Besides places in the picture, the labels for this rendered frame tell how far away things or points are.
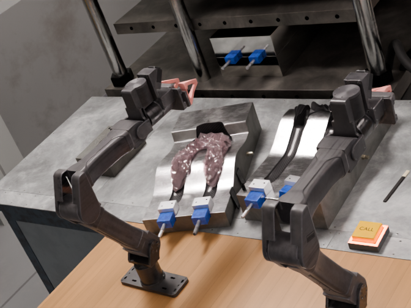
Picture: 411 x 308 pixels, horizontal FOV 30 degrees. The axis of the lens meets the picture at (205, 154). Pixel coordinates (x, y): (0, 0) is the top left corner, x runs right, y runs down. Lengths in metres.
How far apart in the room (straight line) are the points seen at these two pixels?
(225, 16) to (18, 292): 1.70
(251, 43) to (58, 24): 2.14
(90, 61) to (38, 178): 2.22
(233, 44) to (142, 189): 0.73
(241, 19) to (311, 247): 1.53
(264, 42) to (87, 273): 1.11
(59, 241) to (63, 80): 2.14
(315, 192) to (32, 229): 1.60
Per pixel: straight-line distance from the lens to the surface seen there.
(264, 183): 2.10
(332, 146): 1.57
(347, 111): 1.59
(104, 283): 2.19
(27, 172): 2.92
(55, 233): 2.81
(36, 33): 4.70
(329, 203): 2.06
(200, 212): 2.16
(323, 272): 1.56
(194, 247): 2.16
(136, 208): 2.42
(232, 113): 2.49
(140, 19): 3.16
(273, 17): 2.78
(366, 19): 2.55
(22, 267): 3.94
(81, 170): 1.83
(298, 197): 1.46
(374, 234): 1.95
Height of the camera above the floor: 2.08
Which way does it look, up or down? 30 degrees down
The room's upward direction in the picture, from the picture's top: 21 degrees counter-clockwise
